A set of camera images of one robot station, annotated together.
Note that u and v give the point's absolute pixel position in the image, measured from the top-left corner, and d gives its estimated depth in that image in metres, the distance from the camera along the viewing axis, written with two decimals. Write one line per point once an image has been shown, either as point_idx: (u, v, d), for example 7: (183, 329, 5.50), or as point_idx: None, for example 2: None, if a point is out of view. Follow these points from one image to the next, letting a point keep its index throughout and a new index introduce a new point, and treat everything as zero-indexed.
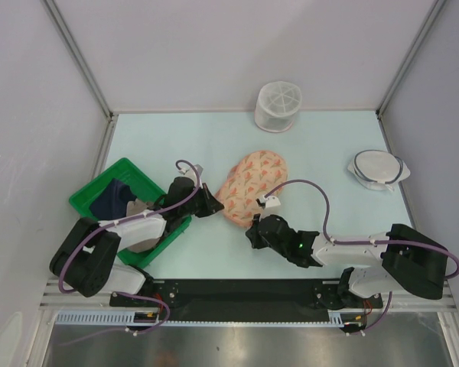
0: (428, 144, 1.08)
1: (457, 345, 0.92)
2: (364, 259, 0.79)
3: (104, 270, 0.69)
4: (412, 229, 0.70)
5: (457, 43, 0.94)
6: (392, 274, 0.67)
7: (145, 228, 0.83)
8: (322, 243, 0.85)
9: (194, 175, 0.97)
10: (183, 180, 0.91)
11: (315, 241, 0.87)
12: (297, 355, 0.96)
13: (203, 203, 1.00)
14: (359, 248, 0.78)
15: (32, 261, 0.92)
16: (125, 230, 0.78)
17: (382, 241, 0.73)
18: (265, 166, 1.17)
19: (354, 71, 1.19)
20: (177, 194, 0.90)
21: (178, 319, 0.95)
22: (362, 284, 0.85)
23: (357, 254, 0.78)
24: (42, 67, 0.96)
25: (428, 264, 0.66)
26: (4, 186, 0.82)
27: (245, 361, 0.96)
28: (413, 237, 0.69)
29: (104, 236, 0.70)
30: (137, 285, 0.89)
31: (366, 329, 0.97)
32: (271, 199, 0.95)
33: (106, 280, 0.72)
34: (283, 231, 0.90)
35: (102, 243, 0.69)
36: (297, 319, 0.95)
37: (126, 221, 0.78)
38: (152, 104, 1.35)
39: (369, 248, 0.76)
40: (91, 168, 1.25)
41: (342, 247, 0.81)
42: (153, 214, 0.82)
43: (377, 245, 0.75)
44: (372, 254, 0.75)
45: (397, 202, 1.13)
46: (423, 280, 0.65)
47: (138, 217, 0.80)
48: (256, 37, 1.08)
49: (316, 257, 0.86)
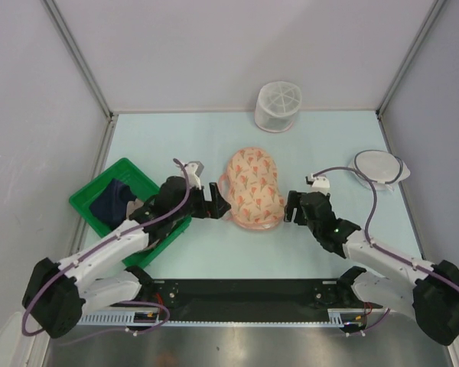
0: (429, 144, 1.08)
1: (457, 345, 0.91)
2: (395, 276, 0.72)
3: (71, 313, 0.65)
4: None
5: (457, 43, 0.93)
6: (418, 301, 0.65)
7: (123, 248, 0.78)
8: (359, 239, 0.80)
9: (194, 173, 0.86)
10: (177, 179, 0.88)
11: (354, 233, 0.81)
12: (297, 355, 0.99)
13: (199, 203, 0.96)
14: (395, 263, 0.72)
15: (32, 261, 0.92)
16: (92, 265, 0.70)
17: (423, 269, 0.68)
18: (252, 162, 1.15)
19: (353, 71, 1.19)
20: (170, 197, 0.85)
21: (178, 319, 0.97)
22: (368, 290, 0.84)
23: (390, 265, 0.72)
24: (43, 69, 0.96)
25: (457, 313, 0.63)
26: (4, 186, 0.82)
27: (245, 361, 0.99)
28: (454, 279, 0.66)
29: (64, 282, 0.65)
30: (135, 290, 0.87)
31: (366, 328, 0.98)
32: (322, 180, 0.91)
33: (77, 319, 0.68)
34: (322, 210, 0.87)
35: (57, 291, 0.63)
36: (297, 319, 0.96)
37: (92, 251, 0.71)
38: (152, 104, 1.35)
39: (407, 268, 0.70)
40: (91, 168, 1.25)
41: (379, 254, 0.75)
42: (129, 231, 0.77)
43: (416, 269, 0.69)
44: (408, 277, 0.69)
45: (397, 202, 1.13)
46: (441, 323, 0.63)
47: (112, 238, 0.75)
48: (256, 37, 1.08)
49: (346, 248, 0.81)
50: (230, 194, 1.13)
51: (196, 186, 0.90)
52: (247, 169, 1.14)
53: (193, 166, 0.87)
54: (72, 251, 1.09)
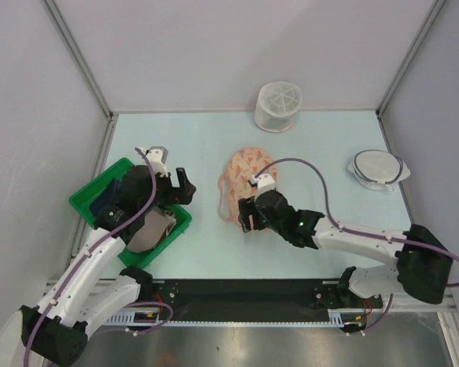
0: (429, 143, 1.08)
1: (456, 345, 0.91)
2: (375, 254, 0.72)
3: (73, 341, 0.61)
4: (430, 232, 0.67)
5: (458, 41, 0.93)
6: (402, 274, 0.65)
7: (103, 263, 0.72)
8: (327, 227, 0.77)
9: (160, 161, 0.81)
10: (141, 169, 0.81)
11: (320, 222, 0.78)
12: (297, 355, 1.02)
13: (166, 189, 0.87)
14: (370, 241, 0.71)
15: (31, 261, 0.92)
16: (72, 295, 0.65)
17: (398, 239, 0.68)
18: (252, 162, 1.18)
19: (353, 70, 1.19)
20: (135, 188, 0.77)
21: (178, 319, 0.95)
22: (364, 284, 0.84)
23: (367, 247, 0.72)
24: (43, 69, 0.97)
25: (437, 270, 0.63)
26: (4, 185, 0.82)
27: (245, 361, 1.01)
28: (429, 240, 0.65)
29: (50, 323, 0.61)
30: (136, 292, 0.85)
31: (366, 329, 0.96)
32: (265, 177, 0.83)
33: (87, 340, 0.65)
34: (281, 206, 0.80)
35: (49, 329, 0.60)
36: (297, 319, 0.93)
37: (65, 285, 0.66)
38: (151, 104, 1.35)
39: (383, 243, 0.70)
40: (91, 168, 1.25)
41: (354, 237, 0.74)
42: (98, 245, 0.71)
43: (392, 241, 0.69)
44: (387, 252, 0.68)
45: (397, 202, 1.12)
46: (428, 286, 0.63)
47: (83, 260, 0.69)
48: (255, 37, 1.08)
49: (316, 240, 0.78)
50: (230, 193, 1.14)
51: (161, 174, 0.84)
52: (247, 169, 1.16)
53: (157, 153, 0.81)
54: (72, 251, 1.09)
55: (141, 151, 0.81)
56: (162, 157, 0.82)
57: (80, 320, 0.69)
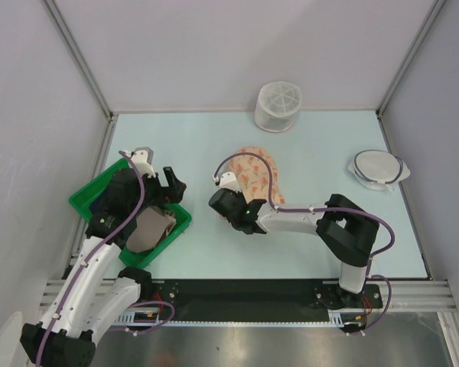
0: (430, 142, 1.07)
1: (457, 345, 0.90)
2: (302, 227, 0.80)
3: (82, 350, 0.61)
4: (348, 199, 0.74)
5: None
6: (326, 238, 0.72)
7: (102, 271, 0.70)
8: (266, 210, 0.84)
9: (146, 161, 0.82)
10: (127, 172, 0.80)
11: (261, 208, 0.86)
12: (297, 354, 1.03)
13: (155, 191, 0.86)
14: (298, 215, 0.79)
15: (31, 261, 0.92)
16: (74, 306, 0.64)
17: (318, 209, 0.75)
18: (252, 162, 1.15)
19: (353, 70, 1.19)
20: (122, 193, 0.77)
21: (178, 319, 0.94)
22: (345, 278, 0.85)
23: (295, 220, 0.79)
24: (43, 69, 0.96)
25: (359, 234, 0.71)
26: (4, 184, 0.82)
27: (245, 361, 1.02)
28: (348, 206, 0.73)
29: (55, 338, 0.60)
30: (137, 292, 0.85)
31: (366, 328, 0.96)
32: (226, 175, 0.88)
33: (95, 347, 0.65)
34: (229, 201, 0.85)
35: (55, 342, 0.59)
36: (297, 319, 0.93)
37: (66, 297, 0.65)
38: (151, 105, 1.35)
39: (308, 215, 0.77)
40: (91, 168, 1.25)
41: (284, 214, 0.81)
42: (93, 253, 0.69)
43: (315, 212, 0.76)
44: (310, 221, 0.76)
45: (397, 202, 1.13)
46: (353, 247, 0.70)
47: (81, 271, 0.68)
48: (256, 35, 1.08)
49: (261, 223, 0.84)
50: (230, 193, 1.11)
51: (149, 175, 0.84)
52: (248, 168, 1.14)
53: (143, 154, 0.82)
54: (72, 251, 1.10)
55: (126, 154, 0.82)
56: (148, 158, 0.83)
57: (86, 329, 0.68)
